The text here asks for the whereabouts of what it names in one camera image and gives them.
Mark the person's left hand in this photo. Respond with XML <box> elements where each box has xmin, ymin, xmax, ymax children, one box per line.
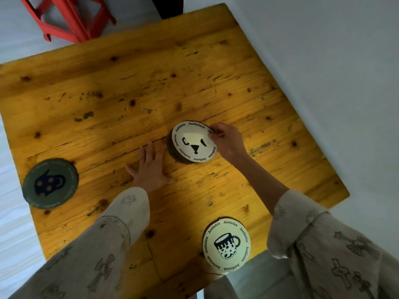
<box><xmin>125</xmin><ymin>141</ymin><xmax>174</xmax><ymax>194</ymax></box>

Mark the person's right hand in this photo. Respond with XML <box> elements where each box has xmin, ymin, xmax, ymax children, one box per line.
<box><xmin>207</xmin><ymin>122</ymin><xmax>250</xmax><ymax>165</ymax></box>

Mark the white coaster with face print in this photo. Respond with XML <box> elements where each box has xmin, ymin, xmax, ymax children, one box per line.
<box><xmin>171</xmin><ymin>121</ymin><xmax>218</xmax><ymax>163</ymax></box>

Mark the person's right forearm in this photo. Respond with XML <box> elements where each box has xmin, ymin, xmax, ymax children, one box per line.
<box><xmin>236</xmin><ymin>154</ymin><xmax>399</xmax><ymax>299</ymax></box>

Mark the person's left forearm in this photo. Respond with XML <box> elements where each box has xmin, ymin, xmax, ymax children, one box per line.
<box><xmin>9</xmin><ymin>187</ymin><xmax>151</xmax><ymax>299</ymax></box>

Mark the green coaster with dark print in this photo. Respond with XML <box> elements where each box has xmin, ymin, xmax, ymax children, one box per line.
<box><xmin>22</xmin><ymin>158</ymin><xmax>79</xmax><ymax>210</ymax></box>

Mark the white coaster with mug print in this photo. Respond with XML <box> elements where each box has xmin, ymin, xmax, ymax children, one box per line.
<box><xmin>202</xmin><ymin>218</ymin><xmax>252</xmax><ymax>275</ymax></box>

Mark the red metal stool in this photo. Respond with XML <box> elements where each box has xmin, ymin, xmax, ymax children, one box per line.
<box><xmin>18</xmin><ymin>0</ymin><xmax>117</xmax><ymax>44</ymax></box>

